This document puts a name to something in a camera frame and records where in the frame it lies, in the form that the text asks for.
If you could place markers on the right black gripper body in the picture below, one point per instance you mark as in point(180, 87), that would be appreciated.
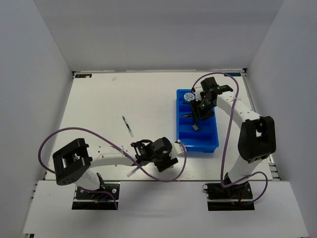
point(205, 109)

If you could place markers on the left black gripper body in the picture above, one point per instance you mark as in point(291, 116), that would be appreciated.
point(164, 161)

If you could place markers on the round blue tape roll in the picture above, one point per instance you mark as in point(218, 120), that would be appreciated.
point(188, 97)

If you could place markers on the beige small eraser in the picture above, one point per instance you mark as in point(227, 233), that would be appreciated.
point(196, 127)

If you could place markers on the blue clear pen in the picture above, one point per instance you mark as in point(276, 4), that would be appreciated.
point(132, 172)

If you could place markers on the white green pen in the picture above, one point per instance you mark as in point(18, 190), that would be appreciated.
point(128, 127)

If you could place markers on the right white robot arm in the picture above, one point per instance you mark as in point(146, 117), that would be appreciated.
point(256, 140)

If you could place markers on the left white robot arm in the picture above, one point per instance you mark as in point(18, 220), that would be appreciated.
point(74, 161)

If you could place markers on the blue compartment tray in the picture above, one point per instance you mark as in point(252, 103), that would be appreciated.
point(203, 140)

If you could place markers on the right corner label sticker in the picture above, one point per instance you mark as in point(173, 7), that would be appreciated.
point(233, 74)

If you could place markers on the corner label sticker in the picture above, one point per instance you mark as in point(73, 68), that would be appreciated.
point(83, 75)
point(233, 74)

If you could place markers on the left corner label sticker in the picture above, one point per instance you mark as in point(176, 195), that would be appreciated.
point(83, 75)

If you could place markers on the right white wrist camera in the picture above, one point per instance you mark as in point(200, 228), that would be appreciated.
point(197, 95)

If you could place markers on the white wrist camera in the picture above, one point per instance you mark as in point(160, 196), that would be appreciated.
point(197, 95)
point(177, 149)

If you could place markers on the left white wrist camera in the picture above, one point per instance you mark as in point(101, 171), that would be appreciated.
point(177, 149)

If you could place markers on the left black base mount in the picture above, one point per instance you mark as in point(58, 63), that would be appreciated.
point(96, 201)

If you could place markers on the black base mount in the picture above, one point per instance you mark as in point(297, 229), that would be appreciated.
point(235, 198)
point(96, 201)

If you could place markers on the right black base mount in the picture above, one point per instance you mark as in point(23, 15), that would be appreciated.
point(235, 198)

